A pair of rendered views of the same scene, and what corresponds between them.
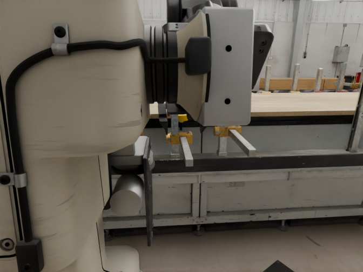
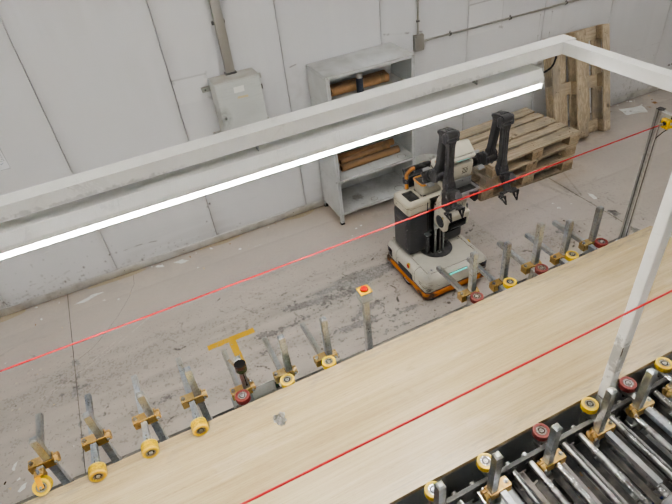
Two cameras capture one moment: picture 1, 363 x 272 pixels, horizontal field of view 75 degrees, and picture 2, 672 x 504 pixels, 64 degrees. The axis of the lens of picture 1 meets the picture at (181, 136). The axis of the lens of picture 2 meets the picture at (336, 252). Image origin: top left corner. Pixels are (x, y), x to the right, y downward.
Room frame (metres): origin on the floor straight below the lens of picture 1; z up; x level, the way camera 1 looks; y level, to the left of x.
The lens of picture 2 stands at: (3.26, -1.68, 3.21)
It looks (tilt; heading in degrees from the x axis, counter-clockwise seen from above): 38 degrees down; 164
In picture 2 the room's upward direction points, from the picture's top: 7 degrees counter-clockwise
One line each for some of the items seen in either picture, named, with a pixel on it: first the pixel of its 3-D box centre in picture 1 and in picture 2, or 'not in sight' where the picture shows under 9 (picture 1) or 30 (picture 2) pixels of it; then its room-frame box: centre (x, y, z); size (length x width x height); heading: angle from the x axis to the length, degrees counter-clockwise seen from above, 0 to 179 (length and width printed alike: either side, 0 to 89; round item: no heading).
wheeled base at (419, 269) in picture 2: not in sight; (435, 257); (0.06, 0.16, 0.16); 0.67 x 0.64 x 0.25; 5
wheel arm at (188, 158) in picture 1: (184, 144); (488, 276); (1.06, -0.01, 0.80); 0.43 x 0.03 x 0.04; 5
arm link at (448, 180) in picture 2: not in sight; (449, 161); (0.53, -0.02, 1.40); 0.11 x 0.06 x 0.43; 94
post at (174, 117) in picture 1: (174, 120); (504, 271); (1.15, 0.03, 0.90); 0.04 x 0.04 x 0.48; 5
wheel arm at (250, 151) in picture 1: (235, 136); (457, 286); (1.08, -0.26, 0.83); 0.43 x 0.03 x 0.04; 5
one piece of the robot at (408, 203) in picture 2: not in sight; (430, 213); (-0.04, 0.15, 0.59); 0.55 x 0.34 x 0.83; 95
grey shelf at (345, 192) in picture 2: not in sight; (365, 137); (-1.27, 0.10, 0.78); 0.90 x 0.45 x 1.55; 95
